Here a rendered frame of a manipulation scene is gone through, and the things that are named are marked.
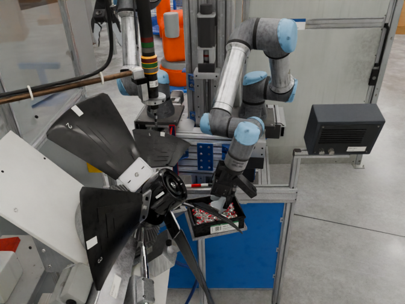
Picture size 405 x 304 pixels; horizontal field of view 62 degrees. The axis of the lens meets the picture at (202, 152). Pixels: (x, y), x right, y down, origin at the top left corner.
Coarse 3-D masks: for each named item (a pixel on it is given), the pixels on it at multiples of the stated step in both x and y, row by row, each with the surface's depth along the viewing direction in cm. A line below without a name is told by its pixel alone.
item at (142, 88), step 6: (132, 72) 88; (138, 72) 88; (132, 78) 90; (138, 78) 89; (144, 78) 89; (138, 84) 89; (144, 84) 90; (138, 90) 93; (144, 90) 91; (144, 96) 92; (162, 96) 95; (144, 102) 93; (150, 102) 92; (156, 102) 92; (162, 102) 94
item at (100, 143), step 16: (96, 96) 100; (64, 112) 93; (96, 112) 97; (112, 112) 100; (64, 128) 92; (80, 128) 94; (96, 128) 96; (112, 128) 98; (64, 144) 91; (80, 144) 93; (96, 144) 95; (112, 144) 97; (128, 144) 99; (96, 160) 94; (112, 160) 96; (128, 160) 98; (112, 176) 96
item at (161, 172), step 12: (168, 168) 102; (156, 180) 96; (168, 180) 100; (180, 180) 104; (156, 192) 95; (168, 192) 94; (180, 192) 100; (156, 204) 96; (168, 204) 96; (156, 216) 102
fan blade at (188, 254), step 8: (176, 240) 101; (184, 240) 93; (184, 248) 96; (184, 256) 100; (192, 256) 89; (192, 264) 95; (192, 272) 100; (200, 272) 86; (200, 280) 95; (208, 296) 82
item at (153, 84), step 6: (150, 78) 91; (156, 78) 91; (150, 84) 91; (156, 84) 92; (150, 90) 93; (156, 90) 93; (150, 96) 93; (156, 96) 94; (150, 108) 96; (156, 108) 96
